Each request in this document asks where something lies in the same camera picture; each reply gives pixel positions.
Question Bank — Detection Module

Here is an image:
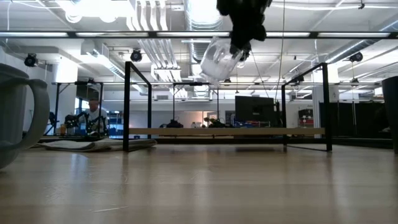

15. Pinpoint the black computer monitor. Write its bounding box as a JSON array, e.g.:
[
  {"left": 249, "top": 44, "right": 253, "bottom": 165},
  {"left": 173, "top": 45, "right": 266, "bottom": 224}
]
[{"left": 234, "top": 95, "right": 275, "bottom": 123}]

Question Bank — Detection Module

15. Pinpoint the silver ceiling air duct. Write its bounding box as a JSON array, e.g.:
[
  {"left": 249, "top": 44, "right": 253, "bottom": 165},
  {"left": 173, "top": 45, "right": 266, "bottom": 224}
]
[{"left": 183, "top": 0, "right": 224, "bottom": 63}]

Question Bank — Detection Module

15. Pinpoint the black overhead crossbar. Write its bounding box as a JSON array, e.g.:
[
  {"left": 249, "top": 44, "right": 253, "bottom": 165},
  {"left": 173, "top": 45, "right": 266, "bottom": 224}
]
[{"left": 0, "top": 30, "right": 398, "bottom": 40}]

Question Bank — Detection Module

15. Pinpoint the clear glass cup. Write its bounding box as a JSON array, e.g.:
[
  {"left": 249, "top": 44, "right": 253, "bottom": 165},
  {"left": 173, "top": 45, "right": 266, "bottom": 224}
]
[{"left": 200, "top": 36, "right": 244, "bottom": 87}]

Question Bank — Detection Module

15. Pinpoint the black room partition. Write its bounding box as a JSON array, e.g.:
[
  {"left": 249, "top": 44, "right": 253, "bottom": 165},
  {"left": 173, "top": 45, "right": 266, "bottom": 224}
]
[{"left": 319, "top": 101, "right": 392, "bottom": 139}]

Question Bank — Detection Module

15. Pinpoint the black metal shelf frame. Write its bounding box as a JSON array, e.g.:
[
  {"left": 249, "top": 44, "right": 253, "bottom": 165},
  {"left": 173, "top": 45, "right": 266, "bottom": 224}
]
[{"left": 123, "top": 61, "right": 333, "bottom": 152}]

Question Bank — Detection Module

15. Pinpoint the wooden shelf board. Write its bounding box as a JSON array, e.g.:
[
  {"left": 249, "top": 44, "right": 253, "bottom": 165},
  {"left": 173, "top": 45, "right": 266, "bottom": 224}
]
[{"left": 129, "top": 127, "right": 326, "bottom": 136}]

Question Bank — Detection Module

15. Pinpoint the person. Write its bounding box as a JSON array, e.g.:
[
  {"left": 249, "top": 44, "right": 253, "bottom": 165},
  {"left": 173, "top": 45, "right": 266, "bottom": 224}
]
[{"left": 78, "top": 98, "right": 109, "bottom": 136}]

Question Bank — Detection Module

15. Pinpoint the black aluminium table frame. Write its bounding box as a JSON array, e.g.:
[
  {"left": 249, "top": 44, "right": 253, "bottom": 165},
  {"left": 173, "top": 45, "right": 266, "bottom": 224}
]
[{"left": 23, "top": 133, "right": 394, "bottom": 149}]

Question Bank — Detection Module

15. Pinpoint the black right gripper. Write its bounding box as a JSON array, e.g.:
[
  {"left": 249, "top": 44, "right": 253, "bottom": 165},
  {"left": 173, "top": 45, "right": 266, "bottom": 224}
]
[{"left": 216, "top": 0, "right": 273, "bottom": 62}]

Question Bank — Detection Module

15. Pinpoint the folded grey cloth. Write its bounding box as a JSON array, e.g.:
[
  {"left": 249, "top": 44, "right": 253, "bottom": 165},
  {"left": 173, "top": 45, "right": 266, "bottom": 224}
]
[{"left": 37, "top": 138, "right": 158, "bottom": 152}]

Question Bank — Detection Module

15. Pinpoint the black round hanging fixture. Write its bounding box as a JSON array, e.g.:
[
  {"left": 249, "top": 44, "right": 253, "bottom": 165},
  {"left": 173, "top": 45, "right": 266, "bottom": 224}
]
[
  {"left": 24, "top": 53, "right": 39, "bottom": 68},
  {"left": 349, "top": 51, "right": 364, "bottom": 63},
  {"left": 130, "top": 49, "right": 143, "bottom": 63}
]

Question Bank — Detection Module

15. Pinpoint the black background rig frame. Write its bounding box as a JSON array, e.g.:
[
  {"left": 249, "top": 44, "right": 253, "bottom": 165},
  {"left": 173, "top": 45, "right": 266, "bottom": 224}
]
[{"left": 52, "top": 80, "right": 105, "bottom": 136}]

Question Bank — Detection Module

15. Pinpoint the grey ceramic mug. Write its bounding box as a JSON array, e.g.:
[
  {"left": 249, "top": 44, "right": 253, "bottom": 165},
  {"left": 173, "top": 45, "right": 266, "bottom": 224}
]
[{"left": 0, "top": 63, "right": 50, "bottom": 170}]

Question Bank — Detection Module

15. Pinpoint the large black cup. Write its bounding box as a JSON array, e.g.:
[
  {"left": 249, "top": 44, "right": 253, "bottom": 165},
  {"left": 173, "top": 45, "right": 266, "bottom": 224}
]
[{"left": 381, "top": 76, "right": 398, "bottom": 155}]

